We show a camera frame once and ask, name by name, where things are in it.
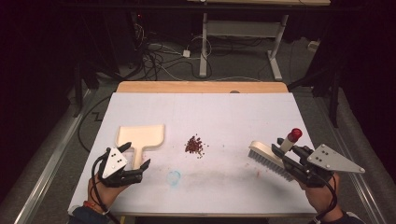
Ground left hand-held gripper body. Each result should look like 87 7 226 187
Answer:
98 147 144 189

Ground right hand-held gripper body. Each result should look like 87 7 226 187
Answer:
291 143 366 189

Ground white brush with red-tipped handle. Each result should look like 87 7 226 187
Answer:
247 127 304 182

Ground person's left hand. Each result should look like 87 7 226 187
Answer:
87 175 129 213

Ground person's right hand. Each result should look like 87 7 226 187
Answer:
298 173 342 219

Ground pile of red crumbs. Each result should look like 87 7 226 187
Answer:
184 133 210 160

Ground black stand leg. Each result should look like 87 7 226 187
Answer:
287 62 342 129
72 60 92 119

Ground white table mat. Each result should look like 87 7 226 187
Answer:
67 91 318 216

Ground wooden table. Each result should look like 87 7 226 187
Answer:
68 80 318 218

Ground white box on floor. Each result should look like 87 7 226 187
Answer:
306 39 322 53

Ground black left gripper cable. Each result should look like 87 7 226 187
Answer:
91 151 122 224

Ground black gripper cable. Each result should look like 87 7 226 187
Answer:
91 151 122 224
312 174 340 224

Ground metal floor rail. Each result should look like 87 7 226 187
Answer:
13 89 95 224
311 92 389 224

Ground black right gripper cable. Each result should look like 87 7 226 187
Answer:
312 174 340 224

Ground black floor cable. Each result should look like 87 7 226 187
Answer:
77 95 112 154

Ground red bracelet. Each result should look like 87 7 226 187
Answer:
82 200 110 216

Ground white floor cable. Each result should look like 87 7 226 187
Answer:
146 43 264 83

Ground tangle of black floor cables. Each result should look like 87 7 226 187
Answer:
132 22 216 82

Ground white desk frame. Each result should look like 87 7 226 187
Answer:
186 0 332 82

